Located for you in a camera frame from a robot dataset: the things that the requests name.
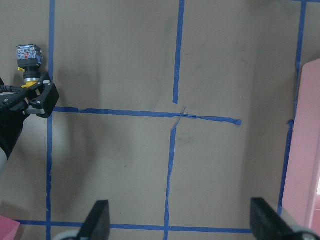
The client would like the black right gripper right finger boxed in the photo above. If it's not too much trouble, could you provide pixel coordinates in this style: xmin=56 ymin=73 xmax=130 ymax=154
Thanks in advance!
xmin=249 ymin=197 xmax=296 ymax=240

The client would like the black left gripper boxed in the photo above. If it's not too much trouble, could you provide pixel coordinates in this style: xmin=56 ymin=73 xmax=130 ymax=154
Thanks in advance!
xmin=0 ymin=72 xmax=60 ymax=159

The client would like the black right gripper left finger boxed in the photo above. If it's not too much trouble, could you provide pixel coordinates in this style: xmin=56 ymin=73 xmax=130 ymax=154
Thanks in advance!
xmin=77 ymin=200 xmax=111 ymax=240

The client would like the yellow push button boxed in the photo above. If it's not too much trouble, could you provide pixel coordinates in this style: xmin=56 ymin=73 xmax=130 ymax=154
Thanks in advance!
xmin=15 ymin=44 xmax=44 ymax=88

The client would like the pink plastic bin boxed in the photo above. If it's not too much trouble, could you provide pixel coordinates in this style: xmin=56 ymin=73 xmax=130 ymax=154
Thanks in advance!
xmin=282 ymin=59 xmax=320 ymax=233

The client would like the pink cube near centre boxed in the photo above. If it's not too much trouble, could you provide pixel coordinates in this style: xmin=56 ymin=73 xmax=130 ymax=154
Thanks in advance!
xmin=0 ymin=215 xmax=20 ymax=240

